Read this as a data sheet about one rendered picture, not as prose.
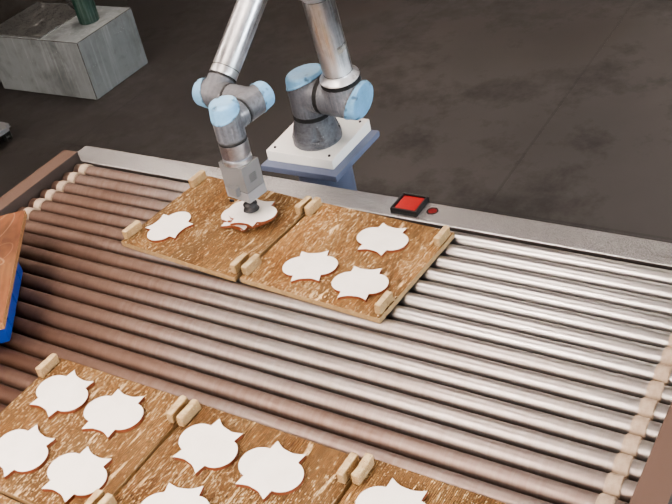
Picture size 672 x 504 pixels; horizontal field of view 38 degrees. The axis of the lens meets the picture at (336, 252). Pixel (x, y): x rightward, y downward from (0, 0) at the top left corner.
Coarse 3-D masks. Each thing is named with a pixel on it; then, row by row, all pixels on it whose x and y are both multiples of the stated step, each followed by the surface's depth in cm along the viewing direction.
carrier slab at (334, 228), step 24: (312, 216) 257; (336, 216) 255; (360, 216) 253; (288, 240) 250; (312, 240) 248; (336, 240) 246; (432, 240) 238; (264, 264) 243; (360, 264) 236; (384, 264) 234; (408, 264) 232; (264, 288) 237; (288, 288) 233; (312, 288) 232; (408, 288) 226; (360, 312) 221; (384, 312) 220
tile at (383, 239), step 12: (372, 228) 246; (384, 228) 245; (396, 228) 244; (360, 240) 243; (372, 240) 242; (384, 240) 241; (396, 240) 240; (408, 240) 239; (372, 252) 239; (384, 252) 237
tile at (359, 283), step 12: (336, 276) 232; (348, 276) 231; (360, 276) 231; (372, 276) 230; (384, 276) 229; (336, 288) 229; (348, 288) 228; (360, 288) 227; (372, 288) 226; (384, 288) 225
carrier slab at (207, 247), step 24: (192, 192) 278; (216, 192) 276; (192, 216) 268; (216, 216) 265; (288, 216) 259; (144, 240) 262; (168, 240) 260; (192, 240) 258; (216, 240) 256; (240, 240) 254; (264, 240) 252; (192, 264) 249; (216, 264) 247
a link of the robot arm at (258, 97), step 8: (232, 88) 248; (240, 88) 247; (248, 88) 246; (256, 88) 246; (264, 88) 247; (240, 96) 243; (248, 96) 244; (256, 96) 244; (264, 96) 246; (272, 96) 248; (248, 104) 242; (256, 104) 244; (264, 104) 246; (272, 104) 250; (256, 112) 244; (264, 112) 250
